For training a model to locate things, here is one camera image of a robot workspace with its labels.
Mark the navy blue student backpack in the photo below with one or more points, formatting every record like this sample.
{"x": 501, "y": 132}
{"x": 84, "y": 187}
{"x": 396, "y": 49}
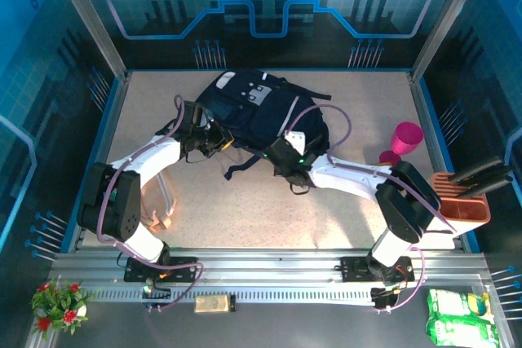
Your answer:
{"x": 265, "y": 115}

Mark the clear pink pencil case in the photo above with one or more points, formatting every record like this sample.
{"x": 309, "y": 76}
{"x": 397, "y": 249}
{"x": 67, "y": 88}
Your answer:
{"x": 169, "y": 203}

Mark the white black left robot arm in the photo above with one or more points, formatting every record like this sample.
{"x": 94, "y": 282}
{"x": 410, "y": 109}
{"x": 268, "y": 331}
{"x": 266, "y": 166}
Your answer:
{"x": 142, "y": 240}

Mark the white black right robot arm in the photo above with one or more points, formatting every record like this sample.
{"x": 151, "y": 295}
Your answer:
{"x": 350, "y": 179}

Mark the pink plastic goblet cup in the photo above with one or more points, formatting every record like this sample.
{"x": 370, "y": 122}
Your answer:
{"x": 405, "y": 138}

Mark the orange slotted desk organizer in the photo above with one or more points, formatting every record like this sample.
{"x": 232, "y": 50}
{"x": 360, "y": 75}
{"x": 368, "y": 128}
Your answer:
{"x": 469, "y": 205}

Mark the artificial plant with red flowers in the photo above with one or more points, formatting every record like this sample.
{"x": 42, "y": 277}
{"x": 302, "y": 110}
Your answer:
{"x": 61, "y": 307}

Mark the green white snack packet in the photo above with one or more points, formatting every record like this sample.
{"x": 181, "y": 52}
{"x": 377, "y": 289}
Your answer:
{"x": 454, "y": 303}
{"x": 461, "y": 331}

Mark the aluminium left side rail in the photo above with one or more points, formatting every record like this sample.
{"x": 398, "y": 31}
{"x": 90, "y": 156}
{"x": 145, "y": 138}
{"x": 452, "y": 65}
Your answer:
{"x": 116, "y": 99}

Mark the aluminium rail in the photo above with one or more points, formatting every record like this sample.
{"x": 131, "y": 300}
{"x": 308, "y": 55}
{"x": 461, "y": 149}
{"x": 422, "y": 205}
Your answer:
{"x": 420, "y": 99}
{"x": 116, "y": 99}

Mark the aluminium front rail frame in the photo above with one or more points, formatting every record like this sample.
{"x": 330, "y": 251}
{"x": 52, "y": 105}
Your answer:
{"x": 269, "y": 268}

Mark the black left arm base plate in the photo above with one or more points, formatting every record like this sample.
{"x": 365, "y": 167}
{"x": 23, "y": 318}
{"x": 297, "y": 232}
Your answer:
{"x": 183, "y": 268}

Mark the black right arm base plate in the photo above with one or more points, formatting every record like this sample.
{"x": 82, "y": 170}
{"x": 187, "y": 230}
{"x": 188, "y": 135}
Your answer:
{"x": 355, "y": 268}

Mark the aluminium right side rail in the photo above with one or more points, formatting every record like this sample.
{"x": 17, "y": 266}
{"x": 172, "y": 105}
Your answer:
{"x": 420, "y": 99}

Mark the aluminium left corner post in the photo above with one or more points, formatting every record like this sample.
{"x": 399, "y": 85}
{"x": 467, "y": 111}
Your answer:
{"x": 87, "y": 18}

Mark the aluminium corner post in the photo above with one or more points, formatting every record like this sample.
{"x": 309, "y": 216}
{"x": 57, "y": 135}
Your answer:
{"x": 87, "y": 18}
{"x": 446, "y": 18}

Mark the aluminium right corner post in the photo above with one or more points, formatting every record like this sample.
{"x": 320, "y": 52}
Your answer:
{"x": 446, "y": 18}

